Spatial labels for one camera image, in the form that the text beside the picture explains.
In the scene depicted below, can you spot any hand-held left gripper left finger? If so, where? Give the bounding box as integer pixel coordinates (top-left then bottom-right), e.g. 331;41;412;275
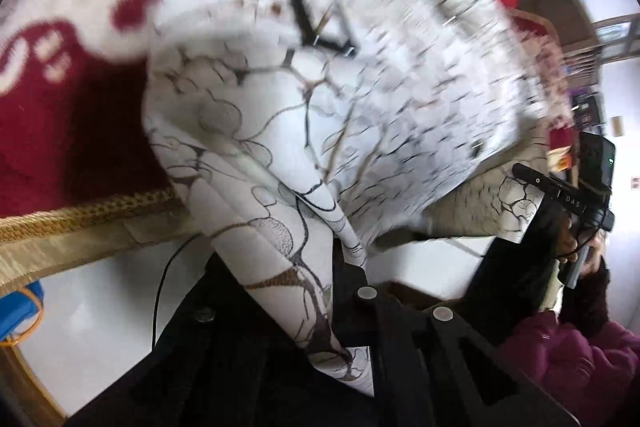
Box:
65;252;382;427

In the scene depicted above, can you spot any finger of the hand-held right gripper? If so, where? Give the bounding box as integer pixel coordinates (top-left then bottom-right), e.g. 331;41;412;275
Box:
465;194;568;343

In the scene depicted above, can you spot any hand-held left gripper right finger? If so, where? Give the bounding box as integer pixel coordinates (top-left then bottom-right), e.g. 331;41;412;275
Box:
332;247;585;427

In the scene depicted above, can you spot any white crackle-print padded garment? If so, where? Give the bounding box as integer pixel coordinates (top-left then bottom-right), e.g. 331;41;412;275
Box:
142;0;551;398

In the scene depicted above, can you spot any person's right forearm dark sleeve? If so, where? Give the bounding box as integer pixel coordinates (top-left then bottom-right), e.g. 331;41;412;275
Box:
557;267;613;333

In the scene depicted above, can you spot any person's right hand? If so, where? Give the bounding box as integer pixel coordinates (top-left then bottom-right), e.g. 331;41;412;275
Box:
556;219;607;280

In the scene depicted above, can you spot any cluttered background shelf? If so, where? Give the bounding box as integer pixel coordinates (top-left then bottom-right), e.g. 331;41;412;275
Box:
547;42;608;172

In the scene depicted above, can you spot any person's purple padded jacket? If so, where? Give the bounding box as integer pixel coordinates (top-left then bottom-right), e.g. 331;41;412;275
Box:
500;309;640;427

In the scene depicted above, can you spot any red floral plush sofa cover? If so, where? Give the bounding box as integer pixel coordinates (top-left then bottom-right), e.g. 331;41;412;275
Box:
0;0;211;295

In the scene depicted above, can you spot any black cable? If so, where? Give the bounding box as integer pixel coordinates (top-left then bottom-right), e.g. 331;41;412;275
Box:
150;234;203;353

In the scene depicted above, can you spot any blue object with orange cord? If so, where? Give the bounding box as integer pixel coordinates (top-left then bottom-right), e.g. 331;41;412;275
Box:
0;282;47;349

